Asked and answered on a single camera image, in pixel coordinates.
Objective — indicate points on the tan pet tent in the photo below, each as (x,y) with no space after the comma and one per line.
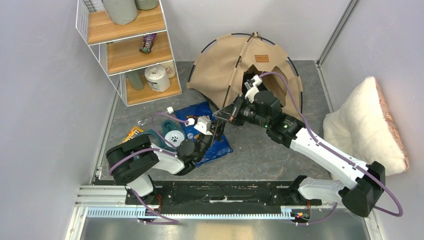
(232,69)

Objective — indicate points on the green can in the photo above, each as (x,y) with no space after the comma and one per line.
(135,80)

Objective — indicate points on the white fluffy pet cushion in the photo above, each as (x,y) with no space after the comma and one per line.
(364,128)

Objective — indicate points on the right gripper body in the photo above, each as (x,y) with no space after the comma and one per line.
(243,110)

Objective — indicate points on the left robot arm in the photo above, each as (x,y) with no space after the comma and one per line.
(128,162)

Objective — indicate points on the yellow candy bag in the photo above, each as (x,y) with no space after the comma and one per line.
(134,132)

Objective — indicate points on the white ceramic mug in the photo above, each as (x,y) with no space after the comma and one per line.
(170,69)

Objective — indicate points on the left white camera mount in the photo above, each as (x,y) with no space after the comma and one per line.
(201,124)

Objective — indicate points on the brown candy bag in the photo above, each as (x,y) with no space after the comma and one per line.
(148,43)

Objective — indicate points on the blue Doritos chip bag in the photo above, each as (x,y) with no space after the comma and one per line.
(219,148)

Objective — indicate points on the clear plastic bottle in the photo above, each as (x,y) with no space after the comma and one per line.
(159,113)

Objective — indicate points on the white wire wooden shelf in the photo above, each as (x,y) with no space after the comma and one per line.
(116,48)

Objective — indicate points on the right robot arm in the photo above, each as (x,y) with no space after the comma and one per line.
(358,185)

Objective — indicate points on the grey felt basket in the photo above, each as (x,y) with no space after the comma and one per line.
(121,12)
(146,5)

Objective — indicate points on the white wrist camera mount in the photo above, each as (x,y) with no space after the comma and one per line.
(252,88)

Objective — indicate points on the black tent pole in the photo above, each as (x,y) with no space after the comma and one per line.
(238,43)
(232,56)

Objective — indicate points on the black mounting base plate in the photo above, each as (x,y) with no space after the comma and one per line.
(225,196)

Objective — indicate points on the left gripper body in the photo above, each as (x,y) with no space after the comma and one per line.
(205,143)

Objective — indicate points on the aluminium corner rail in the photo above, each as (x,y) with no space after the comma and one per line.
(345,17)

